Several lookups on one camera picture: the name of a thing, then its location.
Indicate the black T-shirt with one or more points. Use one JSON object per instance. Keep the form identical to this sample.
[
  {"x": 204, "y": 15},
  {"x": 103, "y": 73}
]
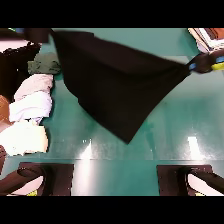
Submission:
[{"x": 113, "y": 86}]

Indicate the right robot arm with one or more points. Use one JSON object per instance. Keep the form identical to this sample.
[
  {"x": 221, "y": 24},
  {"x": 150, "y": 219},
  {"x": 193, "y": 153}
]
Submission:
[{"x": 205, "y": 62}]

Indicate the lavender garment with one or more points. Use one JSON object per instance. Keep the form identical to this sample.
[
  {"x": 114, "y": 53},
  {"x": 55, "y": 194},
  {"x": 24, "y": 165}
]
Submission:
[{"x": 30, "y": 107}]

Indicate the pale pink garment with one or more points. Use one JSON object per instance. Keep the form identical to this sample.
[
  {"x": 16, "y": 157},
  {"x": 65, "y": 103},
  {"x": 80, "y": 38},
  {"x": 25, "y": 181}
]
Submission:
[{"x": 35, "y": 85}]

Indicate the dark green garment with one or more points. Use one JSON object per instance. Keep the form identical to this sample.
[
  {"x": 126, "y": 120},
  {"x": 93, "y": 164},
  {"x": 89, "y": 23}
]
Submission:
[{"x": 44, "y": 64}]

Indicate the cream garment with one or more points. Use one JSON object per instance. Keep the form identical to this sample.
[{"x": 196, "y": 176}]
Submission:
[{"x": 21, "y": 138}]

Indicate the black garment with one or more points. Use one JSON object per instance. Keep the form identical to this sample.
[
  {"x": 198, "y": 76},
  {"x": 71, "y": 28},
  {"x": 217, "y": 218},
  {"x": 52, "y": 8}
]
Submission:
[{"x": 15, "y": 70}]

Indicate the brown garment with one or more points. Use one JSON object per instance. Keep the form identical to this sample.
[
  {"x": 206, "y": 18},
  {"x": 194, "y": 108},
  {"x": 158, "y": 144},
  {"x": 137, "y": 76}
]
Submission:
[{"x": 4, "y": 111}]

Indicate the white folded garment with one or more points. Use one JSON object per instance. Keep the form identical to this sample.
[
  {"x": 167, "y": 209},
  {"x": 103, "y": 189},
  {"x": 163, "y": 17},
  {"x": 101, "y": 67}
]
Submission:
[{"x": 204, "y": 41}]

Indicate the orange garment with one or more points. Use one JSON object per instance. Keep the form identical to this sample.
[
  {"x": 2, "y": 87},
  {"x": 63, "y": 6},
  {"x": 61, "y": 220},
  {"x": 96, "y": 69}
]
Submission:
[{"x": 216, "y": 32}]

